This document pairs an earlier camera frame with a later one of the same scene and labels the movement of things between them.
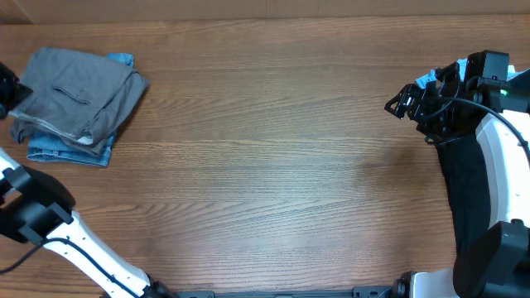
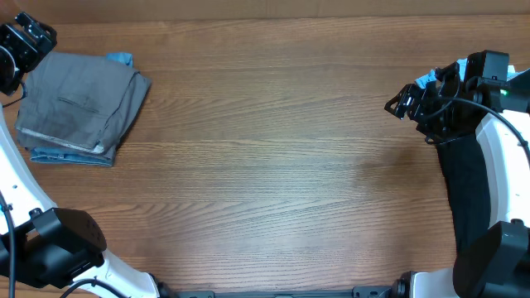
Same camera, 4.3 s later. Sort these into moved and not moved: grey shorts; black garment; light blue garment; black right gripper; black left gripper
Moved: black left gripper; grey shorts
Not moved: black garment; light blue garment; black right gripper
